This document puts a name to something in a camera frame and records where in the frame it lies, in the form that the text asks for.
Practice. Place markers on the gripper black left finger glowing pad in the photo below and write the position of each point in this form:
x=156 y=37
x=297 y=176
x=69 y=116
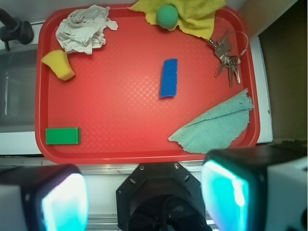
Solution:
x=43 y=198

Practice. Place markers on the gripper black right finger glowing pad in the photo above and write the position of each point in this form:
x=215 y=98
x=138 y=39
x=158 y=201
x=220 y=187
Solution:
x=261 y=188

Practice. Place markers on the green ball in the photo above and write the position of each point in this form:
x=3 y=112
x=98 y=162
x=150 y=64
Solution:
x=167 y=16

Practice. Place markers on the teal microfiber cloth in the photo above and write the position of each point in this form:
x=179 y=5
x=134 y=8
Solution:
x=216 y=128

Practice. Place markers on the green rectangular block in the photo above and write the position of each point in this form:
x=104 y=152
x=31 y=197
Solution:
x=63 y=136

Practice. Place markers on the blue sponge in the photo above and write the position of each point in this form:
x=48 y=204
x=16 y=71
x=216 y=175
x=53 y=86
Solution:
x=169 y=78

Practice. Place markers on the red plastic tray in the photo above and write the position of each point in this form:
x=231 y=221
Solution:
x=114 y=95

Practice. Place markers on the silver key bunch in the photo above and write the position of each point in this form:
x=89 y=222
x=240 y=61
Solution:
x=222 y=48

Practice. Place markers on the steel sink basin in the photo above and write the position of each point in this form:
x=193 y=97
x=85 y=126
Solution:
x=17 y=89

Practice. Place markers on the yellow sponge piece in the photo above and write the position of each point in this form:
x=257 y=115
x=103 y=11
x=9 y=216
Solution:
x=58 y=62

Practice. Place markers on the yellow microfiber cloth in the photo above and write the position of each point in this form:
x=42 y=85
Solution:
x=195 y=17

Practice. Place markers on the crumpled white cloth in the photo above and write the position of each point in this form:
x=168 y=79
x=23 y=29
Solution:
x=83 y=30

